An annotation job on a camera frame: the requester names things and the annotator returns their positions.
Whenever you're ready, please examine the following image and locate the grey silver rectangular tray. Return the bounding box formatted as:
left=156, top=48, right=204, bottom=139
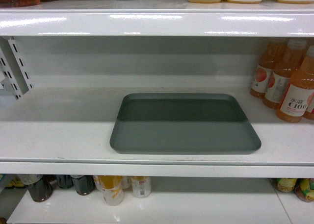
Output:
left=109, top=93, right=262, bottom=154

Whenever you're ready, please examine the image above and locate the white labelled drink bottle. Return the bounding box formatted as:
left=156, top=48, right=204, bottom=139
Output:
left=131, top=176, right=152, bottom=199

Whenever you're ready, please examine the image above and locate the white metal shelf unit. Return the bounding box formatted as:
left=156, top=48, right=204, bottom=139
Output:
left=0, top=0, right=314, bottom=224

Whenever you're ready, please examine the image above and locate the yellow white drink bottle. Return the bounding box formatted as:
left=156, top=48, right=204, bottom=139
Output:
left=98, top=175, right=124, bottom=206

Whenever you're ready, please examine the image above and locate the dark drink bottle right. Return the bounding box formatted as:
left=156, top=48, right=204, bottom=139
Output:
left=70, top=175, right=95, bottom=196

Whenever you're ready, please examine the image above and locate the dark drink bottle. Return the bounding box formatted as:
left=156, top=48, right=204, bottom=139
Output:
left=25, top=174, right=53, bottom=202
left=70, top=175, right=95, bottom=196

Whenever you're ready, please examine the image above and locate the orange juice bottle back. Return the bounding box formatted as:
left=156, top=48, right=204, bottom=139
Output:
left=250, top=37, right=287, bottom=99

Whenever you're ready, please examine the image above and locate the orange juice bottle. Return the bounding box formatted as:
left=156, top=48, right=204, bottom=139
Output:
left=262, top=38, right=307, bottom=109
left=250, top=37, right=287, bottom=99
left=276, top=46, right=314, bottom=123

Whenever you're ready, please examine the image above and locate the orange juice bottle middle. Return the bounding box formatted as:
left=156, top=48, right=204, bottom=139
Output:
left=262, top=38, right=307, bottom=109

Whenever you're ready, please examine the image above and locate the orange juice bottle front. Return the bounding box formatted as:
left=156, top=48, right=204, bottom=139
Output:
left=276, top=46, right=314, bottom=123

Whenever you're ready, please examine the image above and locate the dark drink bottle left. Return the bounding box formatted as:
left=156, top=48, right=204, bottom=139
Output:
left=25, top=174, right=53, bottom=202

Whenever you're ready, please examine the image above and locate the white slotted shelf bracket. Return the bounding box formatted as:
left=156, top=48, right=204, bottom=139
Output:
left=0, top=37, right=34, bottom=100

